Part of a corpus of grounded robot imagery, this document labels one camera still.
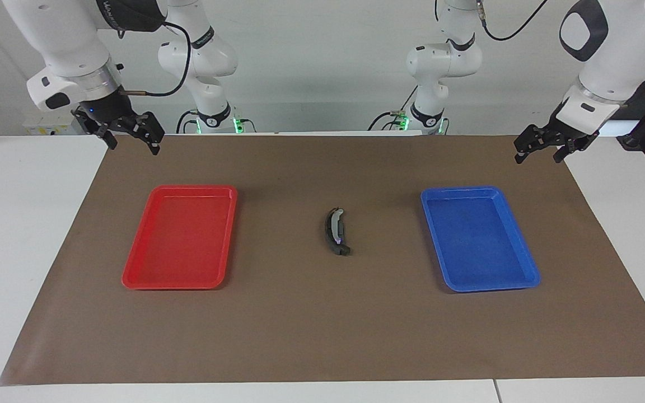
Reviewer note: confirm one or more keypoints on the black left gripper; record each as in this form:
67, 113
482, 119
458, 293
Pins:
563, 131

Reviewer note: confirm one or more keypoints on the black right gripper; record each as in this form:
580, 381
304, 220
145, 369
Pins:
107, 115

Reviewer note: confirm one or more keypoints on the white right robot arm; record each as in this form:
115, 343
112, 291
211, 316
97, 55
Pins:
65, 45

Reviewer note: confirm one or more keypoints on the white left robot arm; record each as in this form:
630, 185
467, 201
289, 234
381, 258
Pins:
619, 56

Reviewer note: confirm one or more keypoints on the red plastic tray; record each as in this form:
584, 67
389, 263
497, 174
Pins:
180, 240

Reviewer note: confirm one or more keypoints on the blue plastic tray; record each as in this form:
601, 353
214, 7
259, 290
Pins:
479, 246

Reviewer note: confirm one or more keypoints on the brown table mat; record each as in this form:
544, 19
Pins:
322, 324

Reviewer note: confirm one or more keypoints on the white wall socket box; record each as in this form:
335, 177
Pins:
45, 126

